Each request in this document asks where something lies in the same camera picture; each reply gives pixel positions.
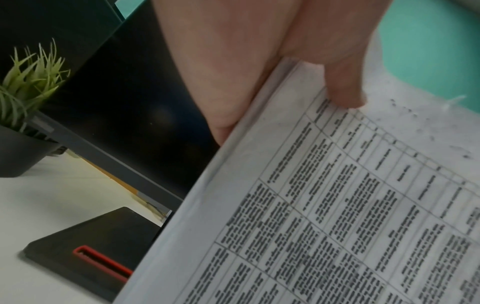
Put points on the person's left hand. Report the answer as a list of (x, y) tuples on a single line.
[(232, 44)]

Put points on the stack of white printed papers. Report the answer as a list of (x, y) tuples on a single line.
[(300, 193)]

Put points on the large black monitor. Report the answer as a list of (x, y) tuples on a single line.
[(131, 104)]

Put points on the small green potted plant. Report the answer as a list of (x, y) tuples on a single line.
[(26, 89)]

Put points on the black monitor stand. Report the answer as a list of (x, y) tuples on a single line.
[(93, 234)]

